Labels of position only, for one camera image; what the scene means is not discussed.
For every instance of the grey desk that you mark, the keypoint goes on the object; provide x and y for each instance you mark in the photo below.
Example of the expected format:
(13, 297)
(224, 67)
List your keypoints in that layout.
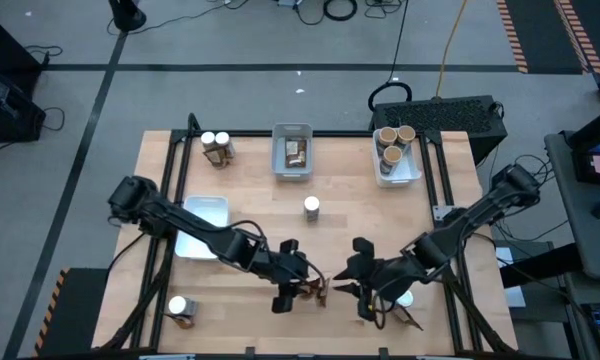
(580, 240)

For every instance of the black equipment case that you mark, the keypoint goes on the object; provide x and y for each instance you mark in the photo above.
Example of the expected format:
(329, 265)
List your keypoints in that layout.
(10, 120)

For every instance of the black aluminium table frame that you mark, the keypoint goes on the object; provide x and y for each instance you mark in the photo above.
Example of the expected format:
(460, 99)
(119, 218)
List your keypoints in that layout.
(340, 133)

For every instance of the black equipment cabinet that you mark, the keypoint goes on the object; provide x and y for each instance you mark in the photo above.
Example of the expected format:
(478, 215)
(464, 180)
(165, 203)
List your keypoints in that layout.
(5, 50)

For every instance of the black mat orange striped edge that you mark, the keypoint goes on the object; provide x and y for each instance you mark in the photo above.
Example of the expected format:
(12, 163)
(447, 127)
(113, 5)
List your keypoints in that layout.
(545, 35)
(75, 310)

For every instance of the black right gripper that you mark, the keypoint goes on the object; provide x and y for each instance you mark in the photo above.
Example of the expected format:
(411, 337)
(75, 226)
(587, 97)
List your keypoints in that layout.
(385, 277)

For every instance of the black computer case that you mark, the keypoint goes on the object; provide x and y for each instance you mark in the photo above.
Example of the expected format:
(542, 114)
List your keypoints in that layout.
(440, 115)

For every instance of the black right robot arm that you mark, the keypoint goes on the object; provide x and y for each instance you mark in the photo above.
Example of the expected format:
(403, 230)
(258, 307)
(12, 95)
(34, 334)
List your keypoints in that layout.
(480, 215)

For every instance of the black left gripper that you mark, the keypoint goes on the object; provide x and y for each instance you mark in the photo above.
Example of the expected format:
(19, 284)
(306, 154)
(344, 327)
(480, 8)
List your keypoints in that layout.
(285, 272)

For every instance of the white plastic storage bin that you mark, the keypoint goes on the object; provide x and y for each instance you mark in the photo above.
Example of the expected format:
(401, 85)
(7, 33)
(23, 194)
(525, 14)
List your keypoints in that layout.
(278, 155)
(210, 210)
(410, 172)

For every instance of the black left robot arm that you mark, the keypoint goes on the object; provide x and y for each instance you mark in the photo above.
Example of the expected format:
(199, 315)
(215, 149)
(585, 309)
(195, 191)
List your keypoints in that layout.
(195, 230)

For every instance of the black tripod base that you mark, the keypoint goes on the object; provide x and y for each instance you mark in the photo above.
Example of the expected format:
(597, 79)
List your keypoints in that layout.
(127, 17)

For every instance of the cardboard spice canister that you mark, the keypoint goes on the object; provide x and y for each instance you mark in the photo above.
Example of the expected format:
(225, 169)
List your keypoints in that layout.
(387, 135)
(392, 155)
(406, 133)

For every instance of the grey metal bracket plate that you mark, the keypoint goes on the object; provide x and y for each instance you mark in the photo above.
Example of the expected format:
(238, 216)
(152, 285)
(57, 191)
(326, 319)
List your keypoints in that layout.
(441, 214)

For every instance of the brown orange spice packet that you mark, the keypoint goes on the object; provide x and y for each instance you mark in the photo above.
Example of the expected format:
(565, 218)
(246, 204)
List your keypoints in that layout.
(324, 295)
(182, 322)
(296, 152)
(217, 160)

